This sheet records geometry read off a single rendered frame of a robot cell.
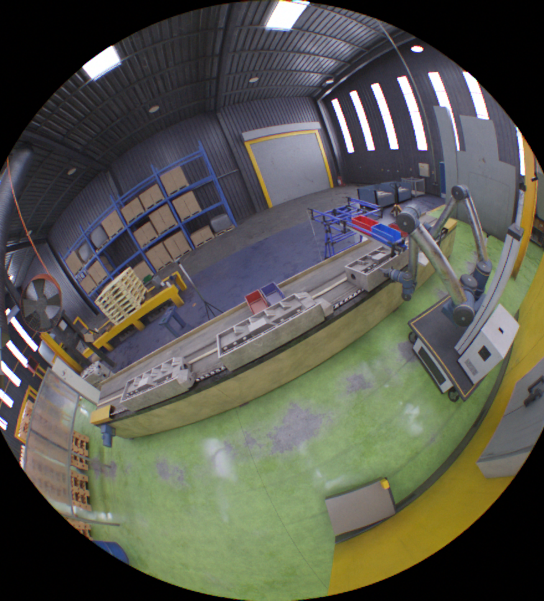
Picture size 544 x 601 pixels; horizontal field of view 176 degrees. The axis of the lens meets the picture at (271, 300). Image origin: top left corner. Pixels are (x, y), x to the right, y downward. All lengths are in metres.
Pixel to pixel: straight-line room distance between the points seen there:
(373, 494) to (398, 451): 0.52
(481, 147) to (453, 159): 1.81
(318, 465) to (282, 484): 0.43
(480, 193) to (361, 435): 7.44
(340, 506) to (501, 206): 7.88
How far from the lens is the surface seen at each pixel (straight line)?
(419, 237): 1.40
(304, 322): 1.54
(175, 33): 8.76
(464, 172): 7.76
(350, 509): 1.99
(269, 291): 2.20
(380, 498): 2.01
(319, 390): 2.19
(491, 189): 7.60
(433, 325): 2.43
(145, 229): 10.44
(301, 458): 2.10
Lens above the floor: 2.07
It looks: 38 degrees down
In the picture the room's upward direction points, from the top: 24 degrees counter-clockwise
